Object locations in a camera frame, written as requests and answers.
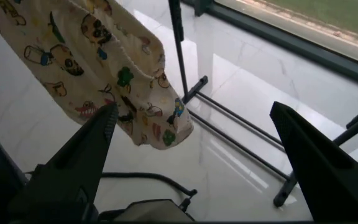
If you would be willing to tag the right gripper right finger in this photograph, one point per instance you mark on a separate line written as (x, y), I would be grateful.
(328, 174)

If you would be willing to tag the black clothes rack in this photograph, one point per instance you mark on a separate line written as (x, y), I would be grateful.
(179, 46)

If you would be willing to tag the cream printed garment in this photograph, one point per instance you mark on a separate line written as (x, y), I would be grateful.
(82, 56)

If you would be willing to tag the window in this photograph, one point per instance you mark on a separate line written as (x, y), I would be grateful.
(306, 28)

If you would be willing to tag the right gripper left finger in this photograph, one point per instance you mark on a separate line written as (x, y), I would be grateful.
(73, 180)

